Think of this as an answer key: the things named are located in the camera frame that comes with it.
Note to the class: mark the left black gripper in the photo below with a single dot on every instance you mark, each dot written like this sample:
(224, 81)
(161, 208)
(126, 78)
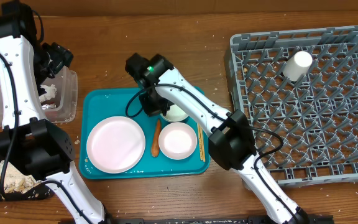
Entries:
(61, 56)

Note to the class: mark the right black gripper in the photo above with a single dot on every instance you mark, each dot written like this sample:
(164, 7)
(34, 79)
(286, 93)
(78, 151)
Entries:
(151, 106)

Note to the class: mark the white bowl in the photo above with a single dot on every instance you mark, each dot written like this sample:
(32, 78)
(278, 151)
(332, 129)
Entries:
(174, 114)

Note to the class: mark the white napkin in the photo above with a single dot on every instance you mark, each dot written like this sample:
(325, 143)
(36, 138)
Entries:
(50, 92)

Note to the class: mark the small white round plate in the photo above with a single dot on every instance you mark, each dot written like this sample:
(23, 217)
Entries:
(177, 141)

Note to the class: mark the large white round plate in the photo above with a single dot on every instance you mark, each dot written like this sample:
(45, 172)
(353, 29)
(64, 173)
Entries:
(115, 144)

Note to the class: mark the food scraps rice pile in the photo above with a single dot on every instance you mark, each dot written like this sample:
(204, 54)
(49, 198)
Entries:
(15, 181)

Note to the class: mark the white cup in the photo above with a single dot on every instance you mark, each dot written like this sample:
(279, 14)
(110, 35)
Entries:
(298, 65)

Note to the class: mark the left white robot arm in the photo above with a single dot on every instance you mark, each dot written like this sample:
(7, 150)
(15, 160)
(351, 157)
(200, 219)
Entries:
(28, 140)

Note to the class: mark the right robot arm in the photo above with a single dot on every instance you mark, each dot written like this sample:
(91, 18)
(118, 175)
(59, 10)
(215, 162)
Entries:
(230, 136)

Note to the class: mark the clear plastic waste bin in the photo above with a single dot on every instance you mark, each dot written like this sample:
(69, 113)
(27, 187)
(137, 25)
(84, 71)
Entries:
(61, 108)

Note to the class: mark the grey dishwasher rack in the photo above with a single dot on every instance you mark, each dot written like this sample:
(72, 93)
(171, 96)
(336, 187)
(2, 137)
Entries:
(308, 128)

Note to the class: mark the orange carrot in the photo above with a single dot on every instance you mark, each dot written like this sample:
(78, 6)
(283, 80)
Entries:
(155, 149)

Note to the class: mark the teal plastic serving tray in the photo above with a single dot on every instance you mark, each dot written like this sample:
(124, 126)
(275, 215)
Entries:
(104, 103)

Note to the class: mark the wooden chopstick left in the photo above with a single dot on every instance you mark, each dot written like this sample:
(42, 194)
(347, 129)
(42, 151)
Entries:
(199, 143)

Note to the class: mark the wooden chopstick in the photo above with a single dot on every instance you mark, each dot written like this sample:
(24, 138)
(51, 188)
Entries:
(202, 143)
(199, 143)

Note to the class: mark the wooden chopstick right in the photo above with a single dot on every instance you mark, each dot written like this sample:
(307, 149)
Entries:
(202, 143)

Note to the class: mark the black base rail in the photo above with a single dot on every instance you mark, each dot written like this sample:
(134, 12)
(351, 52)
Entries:
(251, 219)

